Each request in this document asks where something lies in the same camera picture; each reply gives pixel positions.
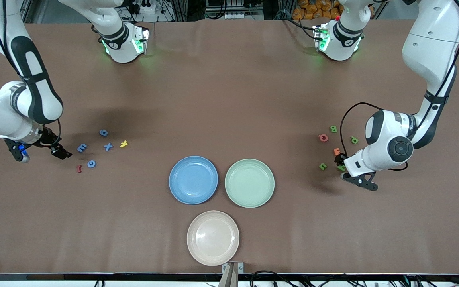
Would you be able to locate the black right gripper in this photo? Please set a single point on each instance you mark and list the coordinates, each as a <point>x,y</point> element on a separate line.
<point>48,140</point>

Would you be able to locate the blue foam number nine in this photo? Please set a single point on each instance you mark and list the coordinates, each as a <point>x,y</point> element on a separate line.
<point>103,132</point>

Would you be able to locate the red foam letter Q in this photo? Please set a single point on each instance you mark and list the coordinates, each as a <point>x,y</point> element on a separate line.
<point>320,138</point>

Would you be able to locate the white power strip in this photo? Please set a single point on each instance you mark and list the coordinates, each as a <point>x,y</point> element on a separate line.
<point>148,7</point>
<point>233,16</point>

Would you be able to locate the green foam letter P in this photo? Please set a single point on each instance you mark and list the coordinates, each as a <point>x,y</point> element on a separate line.
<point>354,140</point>

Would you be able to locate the green foam letter U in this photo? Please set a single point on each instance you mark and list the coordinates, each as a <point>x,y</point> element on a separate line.
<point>323,166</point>

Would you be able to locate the yellow foam letter Y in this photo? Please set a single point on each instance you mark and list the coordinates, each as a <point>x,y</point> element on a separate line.
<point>124,144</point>

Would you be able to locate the brown table cover sheet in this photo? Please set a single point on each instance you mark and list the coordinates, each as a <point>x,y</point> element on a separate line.
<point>229,99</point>

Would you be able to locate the light green plate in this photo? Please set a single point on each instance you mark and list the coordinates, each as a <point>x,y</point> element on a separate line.
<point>249,183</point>

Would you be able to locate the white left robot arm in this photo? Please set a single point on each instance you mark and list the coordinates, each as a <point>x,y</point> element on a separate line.
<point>432,40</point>

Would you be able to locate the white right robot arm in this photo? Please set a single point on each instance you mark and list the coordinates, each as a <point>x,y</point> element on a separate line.
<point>2,115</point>

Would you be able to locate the blue plate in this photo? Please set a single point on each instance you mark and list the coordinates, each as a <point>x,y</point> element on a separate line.
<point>193,180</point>

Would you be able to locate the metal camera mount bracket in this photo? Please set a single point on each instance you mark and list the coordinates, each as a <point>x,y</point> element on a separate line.
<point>232,271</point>

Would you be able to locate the bag of orange fruit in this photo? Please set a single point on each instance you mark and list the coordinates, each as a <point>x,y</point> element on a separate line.
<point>313,10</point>

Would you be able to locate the orange foam letter E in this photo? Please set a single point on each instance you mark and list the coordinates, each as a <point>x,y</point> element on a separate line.
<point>336,151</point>

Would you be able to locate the black table edge rail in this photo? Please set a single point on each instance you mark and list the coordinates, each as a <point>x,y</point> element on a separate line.
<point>94,276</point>

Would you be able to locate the blue foam letter E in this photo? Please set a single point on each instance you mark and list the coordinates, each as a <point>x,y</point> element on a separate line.
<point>81,148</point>

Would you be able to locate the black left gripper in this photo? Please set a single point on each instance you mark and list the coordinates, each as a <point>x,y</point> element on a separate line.
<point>339,159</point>

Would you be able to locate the beige plate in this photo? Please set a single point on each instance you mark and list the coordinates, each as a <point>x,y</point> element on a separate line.
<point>212,238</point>

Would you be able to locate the blue foam letter X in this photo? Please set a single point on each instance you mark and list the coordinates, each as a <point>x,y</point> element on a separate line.
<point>108,146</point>

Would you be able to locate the blue foam letter G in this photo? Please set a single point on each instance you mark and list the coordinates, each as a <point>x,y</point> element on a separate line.
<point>89,164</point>

